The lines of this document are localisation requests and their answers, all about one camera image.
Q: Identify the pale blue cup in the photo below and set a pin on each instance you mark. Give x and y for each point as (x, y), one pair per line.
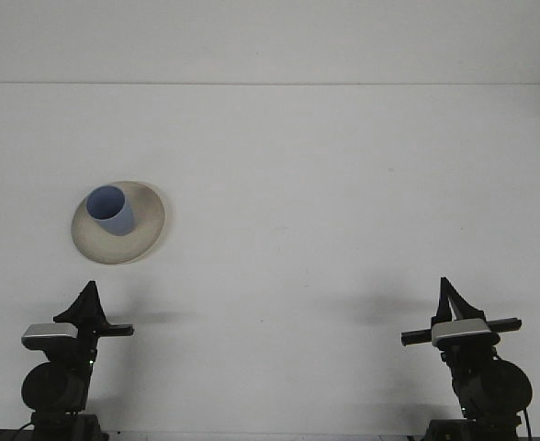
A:
(118, 220)

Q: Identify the pale round plate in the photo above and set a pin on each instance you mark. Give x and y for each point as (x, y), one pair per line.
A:
(114, 250)

